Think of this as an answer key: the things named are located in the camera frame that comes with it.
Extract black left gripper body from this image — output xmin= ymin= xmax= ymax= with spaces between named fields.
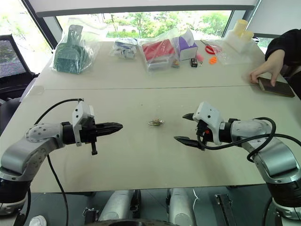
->
xmin=79 ymin=117 xmax=98 ymax=156

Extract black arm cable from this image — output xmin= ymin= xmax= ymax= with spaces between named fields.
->
xmin=23 ymin=98 xmax=85 ymax=226
xmin=197 ymin=117 xmax=301 ymax=163

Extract dark rounded robot torso edge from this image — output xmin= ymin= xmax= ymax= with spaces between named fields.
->
xmin=84 ymin=218 xmax=170 ymax=226

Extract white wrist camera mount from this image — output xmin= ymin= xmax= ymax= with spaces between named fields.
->
xmin=192 ymin=102 xmax=226 ymax=145
xmin=71 ymin=100 xmax=95 ymax=147

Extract red box in plastic bag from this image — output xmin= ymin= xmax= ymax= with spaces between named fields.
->
xmin=138 ymin=29 xmax=181 ymax=73

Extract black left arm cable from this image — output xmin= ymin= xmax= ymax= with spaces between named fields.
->
xmin=23 ymin=98 xmax=85 ymax=226

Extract silver robot leg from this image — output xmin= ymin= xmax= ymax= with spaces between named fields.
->
xmin=166 ymin=187 xmax=198 ymax=226
xmin=98 ymin=189 xmax=142 ymax=222

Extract bag of blue white parts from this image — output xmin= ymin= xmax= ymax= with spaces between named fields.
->
xmin=110 ymin=38 xmax=140 ymax=60

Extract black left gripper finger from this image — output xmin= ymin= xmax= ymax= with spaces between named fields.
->
xmin=96 ymin=121 xmax=124 ymax=130
xmin=96 ymin=127 xmax=124 ymax=138

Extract white crumpled item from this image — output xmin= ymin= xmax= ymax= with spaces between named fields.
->
xmin=30 ymin=215 xmax=49 ymax=226

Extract black mesh office chair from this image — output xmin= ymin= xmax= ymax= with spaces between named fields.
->
xmin=0 ymin=33 xmax=40 ymax=102

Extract green dustpans in plastic bag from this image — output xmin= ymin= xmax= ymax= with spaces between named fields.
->
xmin=48 ymin=23 xmax=97 ymax=75

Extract thin white cable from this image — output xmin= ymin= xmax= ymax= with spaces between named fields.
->
xmin=192 ymin=188 xmax=200 ymax=211

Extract red handled scissors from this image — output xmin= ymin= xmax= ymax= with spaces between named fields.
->
xmin=200 ymin=40 xmax=221 ymax=55

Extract purple white tissue box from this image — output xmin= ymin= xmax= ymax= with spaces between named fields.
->
xmin=176 ymin=30 xmax=199 ymax=62

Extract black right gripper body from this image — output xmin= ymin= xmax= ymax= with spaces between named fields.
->
xmin=195 ymin=120 xmax=214 ymax=151

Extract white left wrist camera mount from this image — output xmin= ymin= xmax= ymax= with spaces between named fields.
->
xmin=71 ymin=100 xmax=95 ymax=147

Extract person's bare hand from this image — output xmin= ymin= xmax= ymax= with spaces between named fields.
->
xmin=249 ymin=62 xmax=282 ymax=87

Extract dark smartphone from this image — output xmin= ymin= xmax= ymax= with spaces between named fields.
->
xmin=257 ymin=77 xmax=295 ymax=98

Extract black metal table bracket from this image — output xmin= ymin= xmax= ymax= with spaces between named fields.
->
xmin=214 ymin=193 xmax=237 ymax=226
xmin=82 ymin=207 xmax=100 ymax=224

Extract person's black sleeve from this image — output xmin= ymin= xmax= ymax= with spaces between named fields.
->
xmin=265 ymin=28 xmax=301 ymax=98

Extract clear plastic bag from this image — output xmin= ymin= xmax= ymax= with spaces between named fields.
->
xmin=215 ymin=40 xmax=251 ymax=66

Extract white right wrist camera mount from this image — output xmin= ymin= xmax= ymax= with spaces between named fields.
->
xmin=192 ymin=102 xmax=226 ymax=145

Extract white roller blind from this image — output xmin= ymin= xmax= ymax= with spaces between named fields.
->
xmin=21 ymin=0 xmax=262 ymax=17
xmin=246 ymin=0 xmax=301 ymax=39

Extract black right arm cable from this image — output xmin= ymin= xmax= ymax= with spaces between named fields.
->
xmin=197 ymin=117 xmax=301 ymax=163

